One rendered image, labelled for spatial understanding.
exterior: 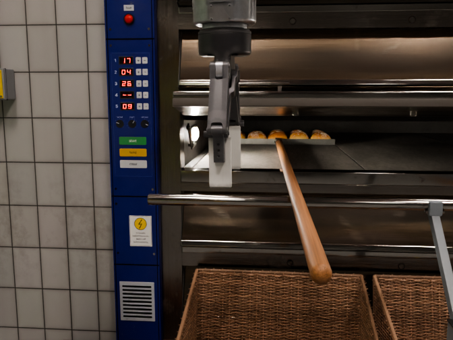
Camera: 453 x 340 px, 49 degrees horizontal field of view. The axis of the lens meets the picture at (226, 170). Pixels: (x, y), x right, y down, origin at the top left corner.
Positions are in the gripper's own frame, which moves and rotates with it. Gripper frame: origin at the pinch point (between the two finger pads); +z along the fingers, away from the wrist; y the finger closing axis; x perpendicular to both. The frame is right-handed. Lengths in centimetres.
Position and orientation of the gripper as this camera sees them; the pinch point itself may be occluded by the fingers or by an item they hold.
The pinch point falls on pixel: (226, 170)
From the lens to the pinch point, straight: 74.0
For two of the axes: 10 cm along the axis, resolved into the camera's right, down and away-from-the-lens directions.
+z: 0.1, 9.8, 1.8
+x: 9.9, 0.1, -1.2
